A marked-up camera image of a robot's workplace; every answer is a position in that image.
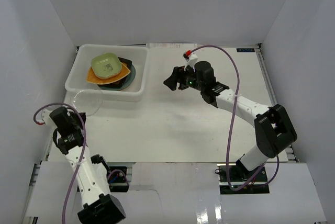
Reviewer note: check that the blue-grey round plate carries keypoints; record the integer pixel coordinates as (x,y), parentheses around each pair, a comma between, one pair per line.
(118,87)

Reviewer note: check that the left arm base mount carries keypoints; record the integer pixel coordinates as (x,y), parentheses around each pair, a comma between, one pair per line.
(117,180)

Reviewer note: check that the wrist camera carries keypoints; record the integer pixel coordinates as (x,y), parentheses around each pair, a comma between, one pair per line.
(45,118)
(190,58)

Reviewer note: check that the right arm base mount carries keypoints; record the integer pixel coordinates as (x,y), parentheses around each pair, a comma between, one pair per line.
(238,177)

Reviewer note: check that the papers at table back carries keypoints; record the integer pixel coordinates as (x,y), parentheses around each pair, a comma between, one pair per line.
(186,46)

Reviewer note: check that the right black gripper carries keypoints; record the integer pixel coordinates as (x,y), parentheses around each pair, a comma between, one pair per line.
(178,76)

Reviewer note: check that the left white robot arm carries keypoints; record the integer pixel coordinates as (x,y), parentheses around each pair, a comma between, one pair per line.
(98,204)

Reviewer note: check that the orange woven fan basket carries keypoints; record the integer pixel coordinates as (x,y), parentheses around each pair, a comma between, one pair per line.
(93,79)

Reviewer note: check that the white plastic bin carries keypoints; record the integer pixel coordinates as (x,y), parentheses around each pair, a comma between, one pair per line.
(139,56)

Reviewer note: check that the green square panda dish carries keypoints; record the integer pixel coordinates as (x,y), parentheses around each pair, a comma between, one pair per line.
(106,65)

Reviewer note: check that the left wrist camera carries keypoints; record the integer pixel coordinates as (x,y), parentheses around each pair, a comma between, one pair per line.
(45,118)

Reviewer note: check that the black square amber plate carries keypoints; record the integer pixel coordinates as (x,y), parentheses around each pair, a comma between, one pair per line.
(128,64)

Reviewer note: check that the blue label sticker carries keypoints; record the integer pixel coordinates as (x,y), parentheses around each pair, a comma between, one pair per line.
(245,50)

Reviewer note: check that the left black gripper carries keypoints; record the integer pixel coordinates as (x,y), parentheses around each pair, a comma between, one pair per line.
(79,116)

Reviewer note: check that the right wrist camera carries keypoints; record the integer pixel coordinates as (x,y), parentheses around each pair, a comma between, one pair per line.
(190,58)

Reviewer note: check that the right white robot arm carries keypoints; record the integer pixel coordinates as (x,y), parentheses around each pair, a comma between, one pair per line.
(274,131)

